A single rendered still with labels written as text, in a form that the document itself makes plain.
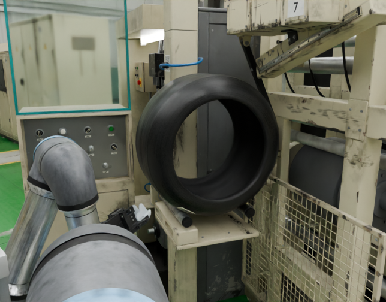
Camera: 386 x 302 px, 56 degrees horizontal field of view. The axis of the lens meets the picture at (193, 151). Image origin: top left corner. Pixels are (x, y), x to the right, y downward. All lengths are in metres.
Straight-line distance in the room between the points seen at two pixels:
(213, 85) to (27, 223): 0.78
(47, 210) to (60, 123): 1.00
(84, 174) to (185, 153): 0.96
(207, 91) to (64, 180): 0.69
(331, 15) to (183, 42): 0.69
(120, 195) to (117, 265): 1.74
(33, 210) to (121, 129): 1.07
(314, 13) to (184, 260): 1.33
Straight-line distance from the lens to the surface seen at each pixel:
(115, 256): 0.31
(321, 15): 1.31
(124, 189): 2.03
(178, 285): 2.06
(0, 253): 0.59
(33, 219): 1.02
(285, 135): 1.95
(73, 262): 0.31
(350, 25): 1.33
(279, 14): 1.41
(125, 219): 1.19
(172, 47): 1.71
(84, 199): 0.87
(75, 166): 0.87
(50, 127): 1.97
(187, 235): 1.49
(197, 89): 1.36
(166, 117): 1.34
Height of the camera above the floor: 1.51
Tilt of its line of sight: 13 degrees down
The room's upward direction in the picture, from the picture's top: straight up
